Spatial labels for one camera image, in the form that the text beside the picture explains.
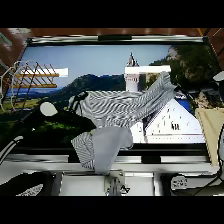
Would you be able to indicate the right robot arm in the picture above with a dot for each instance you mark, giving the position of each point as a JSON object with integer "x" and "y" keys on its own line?
{"x": 220, "y": 76}

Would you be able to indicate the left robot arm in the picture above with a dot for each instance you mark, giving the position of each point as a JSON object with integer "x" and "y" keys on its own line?
{"x": 63, "y": 118}

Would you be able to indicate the beige garment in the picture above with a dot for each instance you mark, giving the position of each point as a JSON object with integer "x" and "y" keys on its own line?
{"x": 213, "y": 130}

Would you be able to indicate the blue white striped shirt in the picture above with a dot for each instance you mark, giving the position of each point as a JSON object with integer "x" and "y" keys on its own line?
{"x": 123, "y": 108}

